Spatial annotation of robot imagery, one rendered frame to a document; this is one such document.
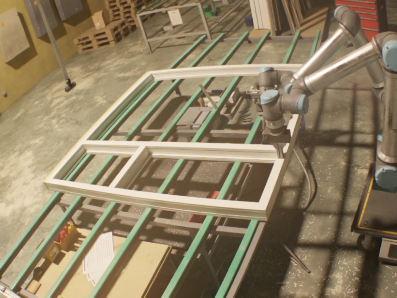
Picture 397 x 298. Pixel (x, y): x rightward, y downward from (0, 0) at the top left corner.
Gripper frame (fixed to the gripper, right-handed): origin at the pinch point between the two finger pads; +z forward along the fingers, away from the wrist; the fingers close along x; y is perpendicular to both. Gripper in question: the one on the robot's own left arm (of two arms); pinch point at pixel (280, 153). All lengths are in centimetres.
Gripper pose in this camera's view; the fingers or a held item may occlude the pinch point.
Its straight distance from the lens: 190.3
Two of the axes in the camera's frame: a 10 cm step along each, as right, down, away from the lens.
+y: -3.9, 6.1, -6.9
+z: 2.6, 7.9, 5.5
